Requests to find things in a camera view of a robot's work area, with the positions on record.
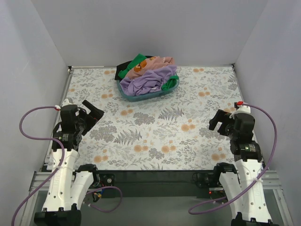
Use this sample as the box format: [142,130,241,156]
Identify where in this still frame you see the purple t shirt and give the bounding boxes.
[120,65,179,97]

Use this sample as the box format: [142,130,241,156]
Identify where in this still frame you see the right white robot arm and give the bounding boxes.
[209,106,273,226]

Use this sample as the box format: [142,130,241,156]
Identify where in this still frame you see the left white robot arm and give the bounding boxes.
[34,99,104,226]

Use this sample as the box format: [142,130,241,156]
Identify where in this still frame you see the teal plastic basket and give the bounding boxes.
[117,80,180,102]

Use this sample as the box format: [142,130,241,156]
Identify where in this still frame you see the black t shirt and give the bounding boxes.
[115,61,132,81]

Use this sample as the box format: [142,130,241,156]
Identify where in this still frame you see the floral table mat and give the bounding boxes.
[66,67,242,170]

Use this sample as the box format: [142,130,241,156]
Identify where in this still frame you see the green t shirt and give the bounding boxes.
[131,54,147,69]

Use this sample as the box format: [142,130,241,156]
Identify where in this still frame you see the pink t shirt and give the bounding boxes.
[125,56,175,80]

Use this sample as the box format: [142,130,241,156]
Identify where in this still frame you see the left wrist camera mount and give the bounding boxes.
[55,97,73,111]

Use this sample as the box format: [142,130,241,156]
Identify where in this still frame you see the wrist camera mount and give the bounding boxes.
[230,101,251,119]
[55,97,73,111]

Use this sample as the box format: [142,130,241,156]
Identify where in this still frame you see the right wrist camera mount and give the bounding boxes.
[230,101,251,119]

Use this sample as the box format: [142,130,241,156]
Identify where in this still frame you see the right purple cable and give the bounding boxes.
[188,103,278,215]

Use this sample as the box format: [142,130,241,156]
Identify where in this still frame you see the purple cable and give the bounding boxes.
[11,105,123,221]
[188,103,278,215]

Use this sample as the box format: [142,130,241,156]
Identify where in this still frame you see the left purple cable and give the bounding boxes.
[11,105,123,221]

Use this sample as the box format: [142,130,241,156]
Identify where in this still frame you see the aluminium frame rail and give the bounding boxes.
[29,170,282,191]

